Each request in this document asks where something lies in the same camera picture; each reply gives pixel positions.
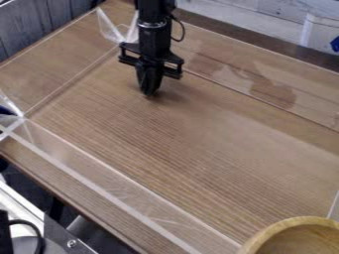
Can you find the white container in background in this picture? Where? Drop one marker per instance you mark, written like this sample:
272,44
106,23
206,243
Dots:
320,34

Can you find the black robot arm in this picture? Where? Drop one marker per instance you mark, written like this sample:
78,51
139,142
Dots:
150,54

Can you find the black vertical post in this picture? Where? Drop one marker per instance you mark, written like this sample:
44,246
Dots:
5,242

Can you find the grey metal bracket with screw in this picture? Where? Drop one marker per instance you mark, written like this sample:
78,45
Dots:
60,242

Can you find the clear acrylic corner bracket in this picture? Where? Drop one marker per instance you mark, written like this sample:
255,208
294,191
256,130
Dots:
118,33

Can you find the brown wooden bowl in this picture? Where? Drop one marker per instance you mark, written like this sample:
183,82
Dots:
298,235

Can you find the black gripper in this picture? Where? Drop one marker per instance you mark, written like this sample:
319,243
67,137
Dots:
170,66

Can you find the clear acrylic tray wall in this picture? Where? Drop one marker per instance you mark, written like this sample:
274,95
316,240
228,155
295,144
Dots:
147,221

